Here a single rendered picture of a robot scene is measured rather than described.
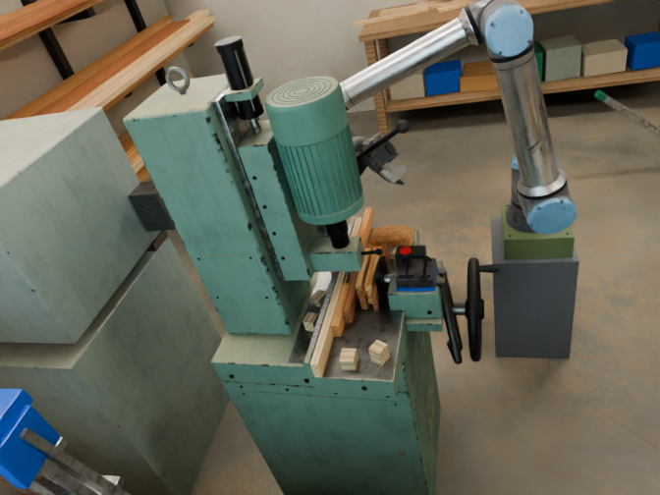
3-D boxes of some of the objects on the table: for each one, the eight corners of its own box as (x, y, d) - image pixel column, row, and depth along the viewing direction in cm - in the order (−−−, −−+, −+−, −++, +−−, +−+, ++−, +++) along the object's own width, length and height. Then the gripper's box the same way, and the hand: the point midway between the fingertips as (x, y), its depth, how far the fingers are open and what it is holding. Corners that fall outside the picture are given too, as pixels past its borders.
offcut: (390, 357, 124) (387, 344, 121) (381, 366, 122) (378, 354, 119) (379, 351, 126) (376, 339, 123) (370, 360, 124) (367, 349, 121)
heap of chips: (412, 246, 155) (411, 236, 153) (367, 247, 160) (365, 238, 157) (414, 228, 162) (413, 219, 160) (372, 230, 166) (370, 220, 164)
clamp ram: (407, 302, 136) (403, 277, 131) (379, 302, 139) (374, 277, 133) (411, 279, 143) (407, 254, 138) (384, 280, 145) (379, 255, 140)
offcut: (357, 357, 126) (356, 348, 123) (356, 370, 123) (353, 360, 120) (344, 357, 127) (341, 348, 124) (342, 370, 124) (339, 360, 121)
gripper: (357, 115, 148) (386, 117, 130) (393, 166, 156) (425, 175, 138) (335, 134, 147) (361, 138, 129) (372, 185, 155) (402, 195, 137)
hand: (386, 165), depth 133 cm, fingers open, 14 cm apart
